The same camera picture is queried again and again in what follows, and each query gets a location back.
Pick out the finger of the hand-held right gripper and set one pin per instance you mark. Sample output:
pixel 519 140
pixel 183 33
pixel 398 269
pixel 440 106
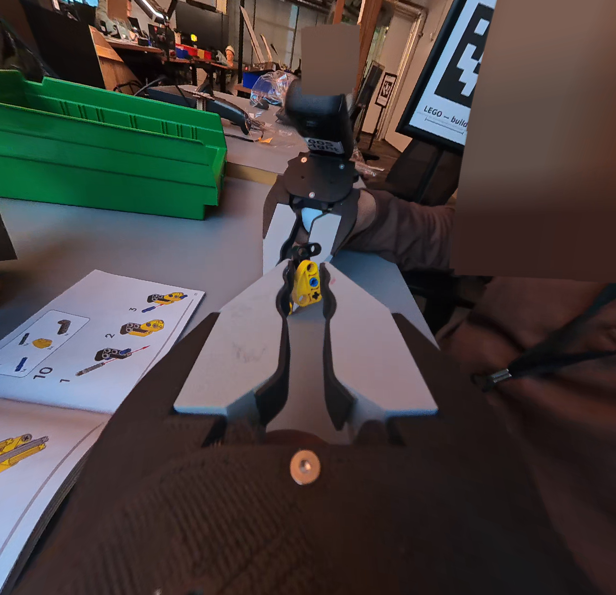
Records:
pixel 327 229
pixel 275 229

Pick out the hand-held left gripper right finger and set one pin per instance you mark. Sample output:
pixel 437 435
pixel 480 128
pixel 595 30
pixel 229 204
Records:
pixel 375 345

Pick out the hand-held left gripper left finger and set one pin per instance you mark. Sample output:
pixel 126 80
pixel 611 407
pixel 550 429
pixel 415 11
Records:
pixel 231 345

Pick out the black lego connector piece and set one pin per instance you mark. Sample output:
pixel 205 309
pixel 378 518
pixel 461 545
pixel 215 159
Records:
pixel 308 249

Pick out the yellow lego piece blue pin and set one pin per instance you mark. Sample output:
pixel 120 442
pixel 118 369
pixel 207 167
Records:
pixel 306 282

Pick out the person's right forearm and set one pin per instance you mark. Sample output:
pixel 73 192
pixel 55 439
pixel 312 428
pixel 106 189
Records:
pixel 404 229

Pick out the lego instruction booklet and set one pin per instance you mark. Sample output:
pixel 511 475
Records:
pixel 96 345

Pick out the clear plastic bag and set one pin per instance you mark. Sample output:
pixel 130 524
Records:
pixel 274 87

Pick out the small tag sign on stand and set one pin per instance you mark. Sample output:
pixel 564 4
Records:
pixel 386 89

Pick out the blue storage bin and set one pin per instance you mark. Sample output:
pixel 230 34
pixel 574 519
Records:
pixel 251 78

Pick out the dark handheld scanner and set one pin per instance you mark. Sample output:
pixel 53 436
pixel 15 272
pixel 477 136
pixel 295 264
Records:
pixel 211 105

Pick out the large framed tag sign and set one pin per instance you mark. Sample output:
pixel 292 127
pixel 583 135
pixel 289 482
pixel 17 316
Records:
pixel 447 66

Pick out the green plastic bin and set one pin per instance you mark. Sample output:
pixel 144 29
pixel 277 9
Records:
pixel 106 152

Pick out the black computer monitor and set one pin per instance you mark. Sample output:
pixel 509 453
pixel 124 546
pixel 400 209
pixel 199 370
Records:
pixel 199 25

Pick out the dark box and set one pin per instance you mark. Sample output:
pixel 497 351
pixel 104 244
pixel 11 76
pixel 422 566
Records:
pixel 6 241

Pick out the wooden post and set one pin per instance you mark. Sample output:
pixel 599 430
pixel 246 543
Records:
pixel 371 32

